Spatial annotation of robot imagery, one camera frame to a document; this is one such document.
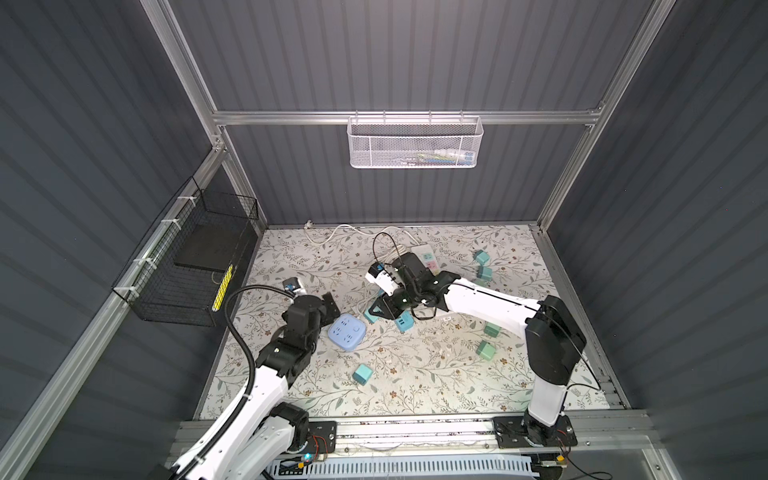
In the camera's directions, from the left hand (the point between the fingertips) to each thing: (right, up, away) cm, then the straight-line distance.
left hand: (318, 299), depth 80 cm
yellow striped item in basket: (-20, +4, -10) cm, 23 cm away
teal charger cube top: (+53, +11, +29) cm, 62 cm away
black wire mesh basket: (-30, +9, -7) cm, 32 cm away
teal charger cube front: (+12, -21, +2) cm, 24 cm away
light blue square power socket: (+6, -11, +10) cm, 16 cm away
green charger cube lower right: (+47, -16, +6) cm, 50 cm away
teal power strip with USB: (+24, -9, +12) cm, 28 cm away
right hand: (+15, -3, +3) cm, 16 cm away
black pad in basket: (-25, +14, -5) cm, 30 cm away
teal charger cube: (+53, +5, +25) cm, 59 cm away
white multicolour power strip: (+33, +11, +28) cm, 45 cm away
